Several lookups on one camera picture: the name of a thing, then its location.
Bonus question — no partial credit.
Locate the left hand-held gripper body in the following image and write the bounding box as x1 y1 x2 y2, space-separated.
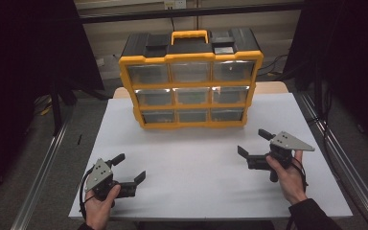
84 157 138 209

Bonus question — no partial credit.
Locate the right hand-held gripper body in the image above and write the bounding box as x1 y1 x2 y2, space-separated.
247 130 316 184

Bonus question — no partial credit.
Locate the clear plastic organizer drawer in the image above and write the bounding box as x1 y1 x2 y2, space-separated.
172 86 212 105

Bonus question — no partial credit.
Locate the yellow parts organizer cabinet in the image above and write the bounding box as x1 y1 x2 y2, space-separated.
118 28 265 130

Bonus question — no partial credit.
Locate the person's left hand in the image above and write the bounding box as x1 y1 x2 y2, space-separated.
84 184 123 230

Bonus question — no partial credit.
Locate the person's right hand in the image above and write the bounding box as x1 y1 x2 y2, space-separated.
265 149 309 206

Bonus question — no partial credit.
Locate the black metal stand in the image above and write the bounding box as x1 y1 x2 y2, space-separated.
48 80 78 137

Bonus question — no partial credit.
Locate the set of clear cabinet drawers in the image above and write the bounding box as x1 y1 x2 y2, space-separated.
126 60 256 124

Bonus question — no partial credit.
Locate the black curtain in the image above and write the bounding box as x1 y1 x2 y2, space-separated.
0 0 105 205
282 0 368 157

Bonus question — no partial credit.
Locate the black horizontal bar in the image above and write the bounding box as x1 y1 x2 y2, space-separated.
78 2 305 24

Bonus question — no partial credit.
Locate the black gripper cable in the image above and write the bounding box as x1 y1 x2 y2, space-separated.
79 172 95 221
291 157 310 195

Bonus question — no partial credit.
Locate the aluminium rail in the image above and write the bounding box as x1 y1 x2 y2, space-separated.
298 92 368 230
10 106 75 230

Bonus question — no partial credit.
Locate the black floor cable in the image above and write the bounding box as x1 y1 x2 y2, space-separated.
258 54 289 78

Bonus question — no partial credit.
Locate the white wall outlet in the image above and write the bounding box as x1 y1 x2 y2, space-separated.
164 0 187 10

